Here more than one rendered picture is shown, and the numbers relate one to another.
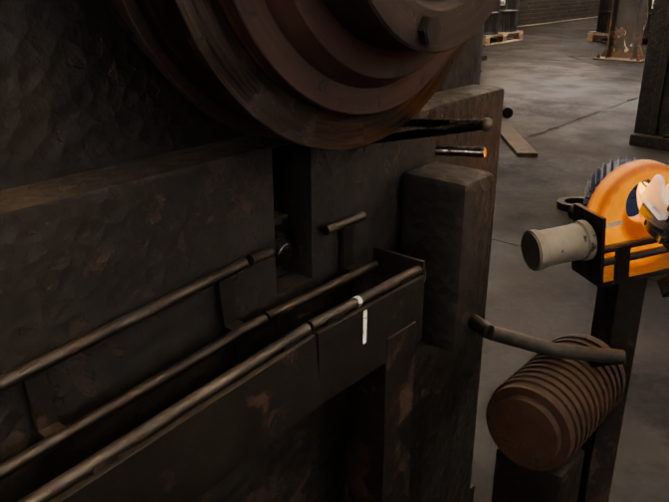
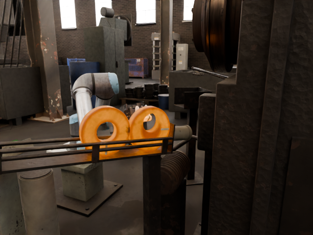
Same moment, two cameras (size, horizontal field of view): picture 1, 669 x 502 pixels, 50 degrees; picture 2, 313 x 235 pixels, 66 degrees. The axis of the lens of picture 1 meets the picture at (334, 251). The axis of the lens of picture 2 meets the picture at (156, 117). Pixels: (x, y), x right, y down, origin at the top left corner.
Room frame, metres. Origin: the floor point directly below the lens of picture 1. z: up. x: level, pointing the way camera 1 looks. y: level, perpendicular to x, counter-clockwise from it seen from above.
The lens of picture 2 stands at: (1.78, -0.65, 0.95)
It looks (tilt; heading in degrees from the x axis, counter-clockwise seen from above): 14 degrees down; 164
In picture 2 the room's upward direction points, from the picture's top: straight up
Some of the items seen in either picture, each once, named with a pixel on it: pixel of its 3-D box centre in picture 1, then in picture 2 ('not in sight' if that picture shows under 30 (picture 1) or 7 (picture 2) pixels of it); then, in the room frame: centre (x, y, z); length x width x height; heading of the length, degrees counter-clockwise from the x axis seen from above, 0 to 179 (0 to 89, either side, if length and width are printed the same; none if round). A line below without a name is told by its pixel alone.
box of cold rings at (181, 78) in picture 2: not in sight; (205, 92); (-1.82, 1.25, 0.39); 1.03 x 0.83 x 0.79; 54
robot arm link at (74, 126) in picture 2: not in sight; (79, 123); (0.14, -0.70, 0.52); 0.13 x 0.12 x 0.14; 95
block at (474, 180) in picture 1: (441, 255); (212, 122); (0.90, -0.15, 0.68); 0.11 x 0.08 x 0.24; 50
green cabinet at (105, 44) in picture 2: not in sight; (106, 68); (-3.27, -0.21, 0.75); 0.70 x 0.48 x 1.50; 140
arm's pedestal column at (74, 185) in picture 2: not in sight; (83, 177); (0.15, -0.71, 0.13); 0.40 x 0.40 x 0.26; 49
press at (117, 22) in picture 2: not in sight; (115, 46); (-7.51, 0.51, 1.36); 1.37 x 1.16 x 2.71; 40
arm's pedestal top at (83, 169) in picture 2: not in sight; (81, 157); (0.15, -0.71, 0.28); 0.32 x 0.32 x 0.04; 49
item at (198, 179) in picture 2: not in sight; (190, 135); (0.14, 0.11, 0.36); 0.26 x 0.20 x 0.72; 175
